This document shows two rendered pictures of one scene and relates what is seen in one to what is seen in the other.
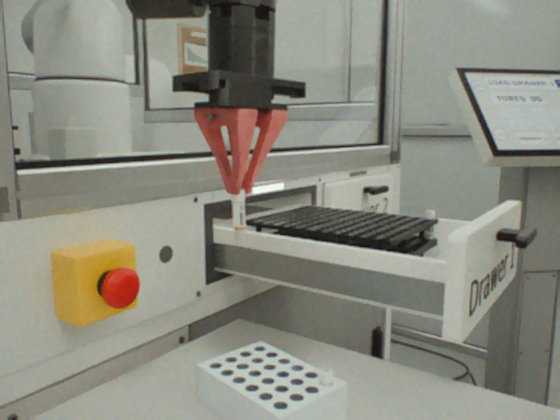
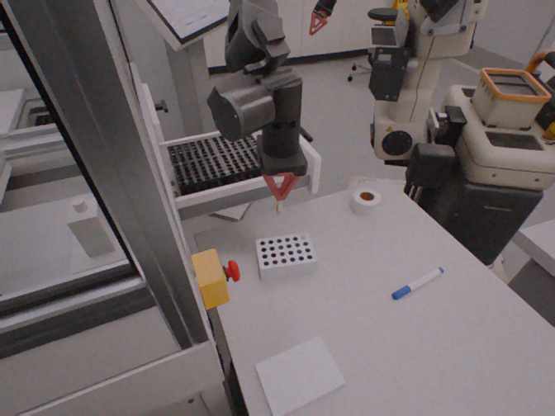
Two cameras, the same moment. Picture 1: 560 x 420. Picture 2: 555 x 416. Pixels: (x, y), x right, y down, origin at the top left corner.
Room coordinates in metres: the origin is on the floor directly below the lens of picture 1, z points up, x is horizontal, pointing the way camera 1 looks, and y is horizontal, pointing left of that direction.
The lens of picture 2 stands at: (0.22, 0.39, 1.34)
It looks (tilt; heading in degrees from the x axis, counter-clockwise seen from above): 43 degrees down; 301
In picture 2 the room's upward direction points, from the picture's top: straight up
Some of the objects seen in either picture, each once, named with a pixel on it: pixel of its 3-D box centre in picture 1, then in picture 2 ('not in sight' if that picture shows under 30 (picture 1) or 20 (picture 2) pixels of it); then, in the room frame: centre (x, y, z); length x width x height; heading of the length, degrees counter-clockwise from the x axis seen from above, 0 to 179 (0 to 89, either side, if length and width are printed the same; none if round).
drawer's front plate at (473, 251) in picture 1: (488, 259); (291, 147); (0.58, -0.26, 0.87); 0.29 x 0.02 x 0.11; 144
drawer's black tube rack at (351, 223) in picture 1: (340, 241); (220, 165); (0.69, -0.09, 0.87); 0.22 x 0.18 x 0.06; 54
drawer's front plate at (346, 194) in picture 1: (361, 204); (154, 118); (1.02, -0.18, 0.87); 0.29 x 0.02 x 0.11; 144
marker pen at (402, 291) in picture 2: not in sight; (418, 282); (0.17, -0.08, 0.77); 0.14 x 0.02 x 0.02; 61
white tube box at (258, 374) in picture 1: (269, 391); (285, 255); (0.44, 0.01, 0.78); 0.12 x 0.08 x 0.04; 42
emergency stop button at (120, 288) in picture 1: (118, 286); (230, 271); (0.46, 0.16, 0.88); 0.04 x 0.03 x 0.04; 144
